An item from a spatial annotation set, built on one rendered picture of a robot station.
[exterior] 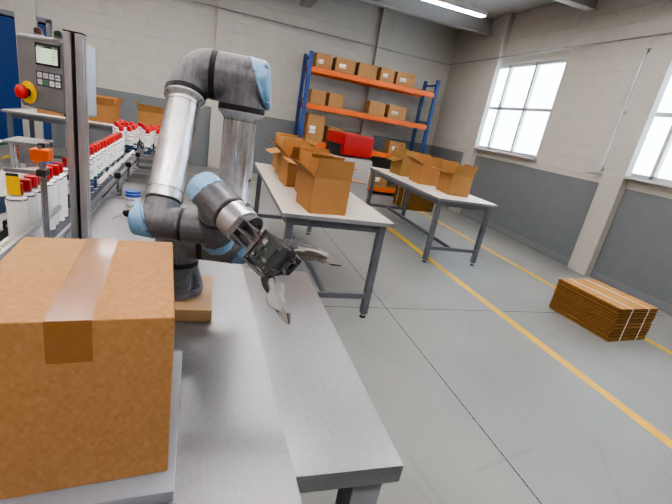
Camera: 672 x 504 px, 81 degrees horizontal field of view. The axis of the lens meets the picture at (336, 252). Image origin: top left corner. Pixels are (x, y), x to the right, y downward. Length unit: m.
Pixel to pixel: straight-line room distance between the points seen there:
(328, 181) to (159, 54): 6.62
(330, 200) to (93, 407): 2.23
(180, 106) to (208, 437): 0.71
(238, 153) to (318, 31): 8.13
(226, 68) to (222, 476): 0.85
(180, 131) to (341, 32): 8.35
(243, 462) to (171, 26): 8.51
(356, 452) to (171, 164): 0.71
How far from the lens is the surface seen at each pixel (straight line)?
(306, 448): 0.81
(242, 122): 1.06
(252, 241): 0.74
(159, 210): 0.93
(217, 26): 8.80
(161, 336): 0.59
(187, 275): 1.16
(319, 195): 2.66
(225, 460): 0.78
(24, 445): 0.70
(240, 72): 1.05
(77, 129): 1.38
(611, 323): 4.19
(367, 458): 0.82
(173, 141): 0.99
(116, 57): 9.01
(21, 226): 1.44
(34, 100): 1.46
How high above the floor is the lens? 1.40
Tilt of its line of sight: 18 degrees down
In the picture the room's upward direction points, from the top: 10 degrees clockwise
